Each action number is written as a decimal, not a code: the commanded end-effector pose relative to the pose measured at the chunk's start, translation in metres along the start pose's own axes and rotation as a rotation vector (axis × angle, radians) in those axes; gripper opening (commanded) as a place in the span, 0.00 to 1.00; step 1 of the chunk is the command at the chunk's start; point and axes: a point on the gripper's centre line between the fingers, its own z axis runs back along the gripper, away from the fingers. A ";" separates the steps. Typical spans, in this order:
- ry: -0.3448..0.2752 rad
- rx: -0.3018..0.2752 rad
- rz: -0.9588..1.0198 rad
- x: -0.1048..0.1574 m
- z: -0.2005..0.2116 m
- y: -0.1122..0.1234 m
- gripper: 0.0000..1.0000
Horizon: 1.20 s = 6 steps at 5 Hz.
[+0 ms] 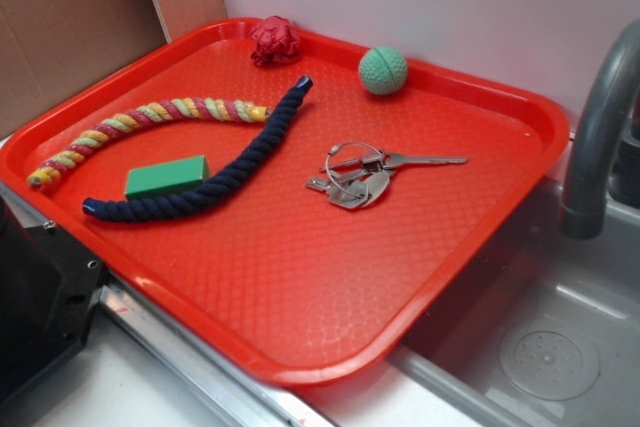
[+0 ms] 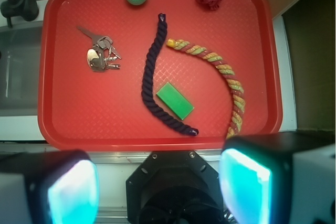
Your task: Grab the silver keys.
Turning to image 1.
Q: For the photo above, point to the green rectangular block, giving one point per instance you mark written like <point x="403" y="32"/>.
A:
<point x="166" y="178"/>

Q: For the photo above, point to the grey toy sink basin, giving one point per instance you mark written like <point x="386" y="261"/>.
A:
<point x="538" y="329"/>

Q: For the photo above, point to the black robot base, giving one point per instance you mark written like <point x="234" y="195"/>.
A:
<point x="49" y="288"/>

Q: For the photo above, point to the green dimpled ball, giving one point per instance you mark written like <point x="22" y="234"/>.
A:
<point x="383" y="70"/>

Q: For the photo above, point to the silver keys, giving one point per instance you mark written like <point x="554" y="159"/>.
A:
<point x="357" y="174"/>

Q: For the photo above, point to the grey toy faucet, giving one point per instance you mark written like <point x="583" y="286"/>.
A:
<point x="604" y="159"/>

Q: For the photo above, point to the red plastic tray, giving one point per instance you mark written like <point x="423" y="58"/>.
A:
<point x="294" y="290"/>

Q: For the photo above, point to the brown cardboard panel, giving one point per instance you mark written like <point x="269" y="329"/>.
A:
<point x="53" y="49"/>

